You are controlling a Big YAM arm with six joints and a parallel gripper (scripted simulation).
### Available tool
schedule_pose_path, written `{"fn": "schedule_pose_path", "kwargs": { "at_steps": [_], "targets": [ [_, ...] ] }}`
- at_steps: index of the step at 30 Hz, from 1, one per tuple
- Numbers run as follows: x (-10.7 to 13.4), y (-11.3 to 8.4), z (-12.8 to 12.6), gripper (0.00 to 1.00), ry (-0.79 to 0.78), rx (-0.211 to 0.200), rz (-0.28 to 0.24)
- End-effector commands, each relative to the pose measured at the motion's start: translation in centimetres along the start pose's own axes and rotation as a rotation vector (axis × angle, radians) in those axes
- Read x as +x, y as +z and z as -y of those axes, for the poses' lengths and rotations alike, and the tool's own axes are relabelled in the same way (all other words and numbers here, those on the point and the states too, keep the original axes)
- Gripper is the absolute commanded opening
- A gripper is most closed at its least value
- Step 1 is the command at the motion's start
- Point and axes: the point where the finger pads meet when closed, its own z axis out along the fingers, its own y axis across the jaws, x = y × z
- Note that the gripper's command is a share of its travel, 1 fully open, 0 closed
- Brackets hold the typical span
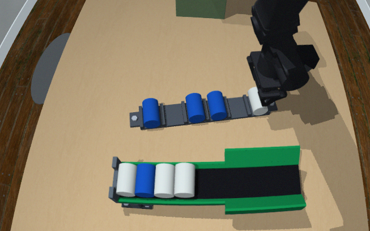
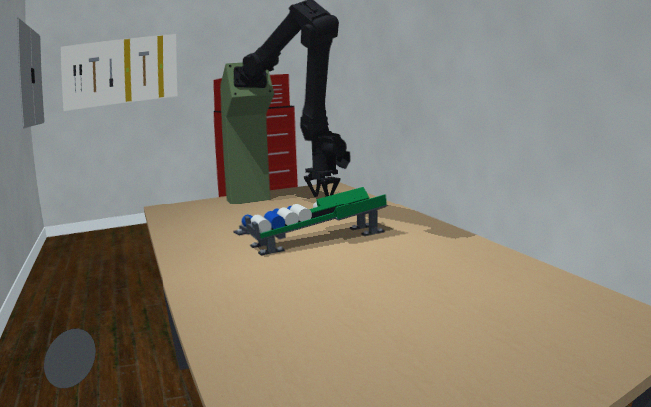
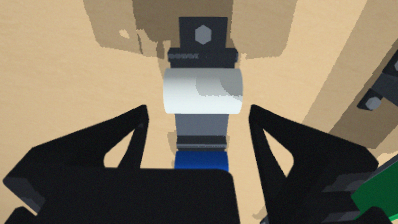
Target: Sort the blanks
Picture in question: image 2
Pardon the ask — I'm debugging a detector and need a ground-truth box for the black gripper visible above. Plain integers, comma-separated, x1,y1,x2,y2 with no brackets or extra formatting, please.
304,153,340,197

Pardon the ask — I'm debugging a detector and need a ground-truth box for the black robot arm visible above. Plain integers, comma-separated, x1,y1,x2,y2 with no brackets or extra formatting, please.
234,0,350,171

